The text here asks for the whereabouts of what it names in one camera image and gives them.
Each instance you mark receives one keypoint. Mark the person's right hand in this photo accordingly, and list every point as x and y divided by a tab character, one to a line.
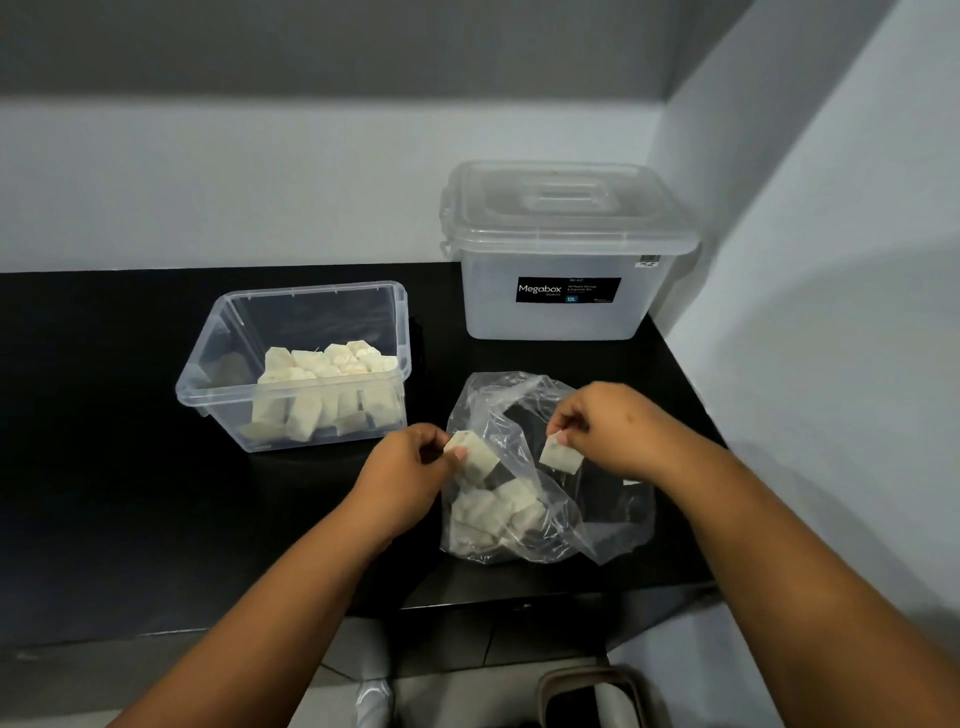
630	431

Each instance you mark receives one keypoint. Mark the person's right forearm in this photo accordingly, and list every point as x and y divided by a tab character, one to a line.
825	600

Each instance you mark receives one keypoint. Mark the white blocks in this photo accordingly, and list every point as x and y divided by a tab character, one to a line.
487	510

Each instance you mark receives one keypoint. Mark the person's left forearm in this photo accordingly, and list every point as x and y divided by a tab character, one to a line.
277	645

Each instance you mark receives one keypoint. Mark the small clear bin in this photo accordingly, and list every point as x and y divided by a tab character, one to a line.
217	420

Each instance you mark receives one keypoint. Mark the white rounded object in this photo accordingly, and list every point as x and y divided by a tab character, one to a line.
615	712

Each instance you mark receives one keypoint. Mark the clear plastic bag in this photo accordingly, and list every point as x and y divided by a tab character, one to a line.
487	397

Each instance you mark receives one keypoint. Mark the brown rimmed bin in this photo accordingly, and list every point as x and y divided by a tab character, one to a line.
544	697

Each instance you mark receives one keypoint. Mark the large translucent storage container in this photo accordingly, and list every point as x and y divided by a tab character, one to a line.
487	315

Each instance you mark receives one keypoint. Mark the silver metal object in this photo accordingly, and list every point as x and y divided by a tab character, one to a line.
375	705

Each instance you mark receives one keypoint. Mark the dark cabinet front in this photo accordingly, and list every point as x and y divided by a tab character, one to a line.
525	630

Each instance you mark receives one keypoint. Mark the group of white paper pouches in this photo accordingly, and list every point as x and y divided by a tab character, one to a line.
315	364

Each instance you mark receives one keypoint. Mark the white block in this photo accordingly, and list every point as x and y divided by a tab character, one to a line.
561	454
476	454

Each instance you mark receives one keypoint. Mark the person's left hand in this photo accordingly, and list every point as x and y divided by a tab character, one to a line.
405	480

